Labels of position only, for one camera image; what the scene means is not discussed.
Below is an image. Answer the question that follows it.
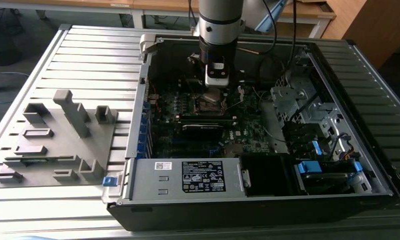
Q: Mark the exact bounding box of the wooden cabinet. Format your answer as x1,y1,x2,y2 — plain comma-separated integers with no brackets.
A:
321,0,400,70

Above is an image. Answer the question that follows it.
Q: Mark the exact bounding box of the metal drive cage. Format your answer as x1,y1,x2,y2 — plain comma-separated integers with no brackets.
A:
268,53,341,121

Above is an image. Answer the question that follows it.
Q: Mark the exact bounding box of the green motherboard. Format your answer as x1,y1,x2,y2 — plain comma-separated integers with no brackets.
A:
145,81,283,160

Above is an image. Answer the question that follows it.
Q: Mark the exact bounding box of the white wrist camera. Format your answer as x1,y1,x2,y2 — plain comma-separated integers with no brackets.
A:
204,62,231,89

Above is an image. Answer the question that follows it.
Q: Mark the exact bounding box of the pale blue teach pendant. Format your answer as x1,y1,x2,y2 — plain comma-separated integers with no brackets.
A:
253,0,289,33

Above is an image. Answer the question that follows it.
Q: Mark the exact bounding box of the blue disk carrier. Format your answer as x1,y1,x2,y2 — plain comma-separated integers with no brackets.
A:
295,159,324,174

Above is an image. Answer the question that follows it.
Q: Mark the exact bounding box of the chipset heatsink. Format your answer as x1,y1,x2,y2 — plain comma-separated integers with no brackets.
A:
223,143,245,155

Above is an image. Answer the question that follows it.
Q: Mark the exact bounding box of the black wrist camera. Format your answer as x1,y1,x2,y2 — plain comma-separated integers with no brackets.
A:
185,53,205,68

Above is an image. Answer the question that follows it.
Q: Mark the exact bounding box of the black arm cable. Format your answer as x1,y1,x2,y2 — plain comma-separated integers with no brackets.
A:
252,0,280,55
284,0,300,78

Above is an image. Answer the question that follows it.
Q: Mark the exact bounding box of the black open PC case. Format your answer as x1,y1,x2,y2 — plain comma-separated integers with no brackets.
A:
105,33,400,232

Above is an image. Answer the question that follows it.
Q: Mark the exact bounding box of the black looped case cable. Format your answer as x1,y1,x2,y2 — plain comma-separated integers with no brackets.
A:
255,53,287,90

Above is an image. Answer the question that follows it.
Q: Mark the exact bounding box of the silver power supply unit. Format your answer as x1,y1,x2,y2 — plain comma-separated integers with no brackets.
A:
128,157,247,201

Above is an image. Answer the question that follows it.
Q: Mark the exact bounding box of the black hard disk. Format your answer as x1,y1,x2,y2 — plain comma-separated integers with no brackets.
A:
299,171,353,195

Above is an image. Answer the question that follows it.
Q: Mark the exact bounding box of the wooden desk white frame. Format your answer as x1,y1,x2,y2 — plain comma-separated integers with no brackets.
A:
132,0,337,39

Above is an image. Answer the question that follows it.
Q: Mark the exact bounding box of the grey case handle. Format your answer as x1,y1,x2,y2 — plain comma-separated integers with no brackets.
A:
137,33,159,61

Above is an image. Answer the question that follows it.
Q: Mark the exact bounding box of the black graphics card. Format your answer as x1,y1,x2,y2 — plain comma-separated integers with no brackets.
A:
180,123,225,148

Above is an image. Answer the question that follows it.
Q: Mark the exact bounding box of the coloured wire bundle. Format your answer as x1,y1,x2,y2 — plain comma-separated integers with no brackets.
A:
339,147,361,162

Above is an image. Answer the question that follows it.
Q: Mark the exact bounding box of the blue floor cable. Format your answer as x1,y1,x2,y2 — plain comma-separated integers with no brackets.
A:
0,71,30,104

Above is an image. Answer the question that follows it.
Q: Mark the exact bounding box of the CPU socket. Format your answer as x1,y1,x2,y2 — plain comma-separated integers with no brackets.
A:
192,93,229,116

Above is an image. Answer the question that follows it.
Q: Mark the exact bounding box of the metal socket cover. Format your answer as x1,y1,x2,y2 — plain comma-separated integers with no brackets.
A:
228,84,247,108

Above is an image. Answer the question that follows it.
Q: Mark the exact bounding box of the black chair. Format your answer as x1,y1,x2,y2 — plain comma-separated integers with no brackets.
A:
0,6,25,67

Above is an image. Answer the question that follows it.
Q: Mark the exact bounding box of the grey parts rack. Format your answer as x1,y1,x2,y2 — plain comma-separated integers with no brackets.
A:
0,89,120,189

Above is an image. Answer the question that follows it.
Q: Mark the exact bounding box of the RAM stick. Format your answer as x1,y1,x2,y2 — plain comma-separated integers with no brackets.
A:
179,113,236,124

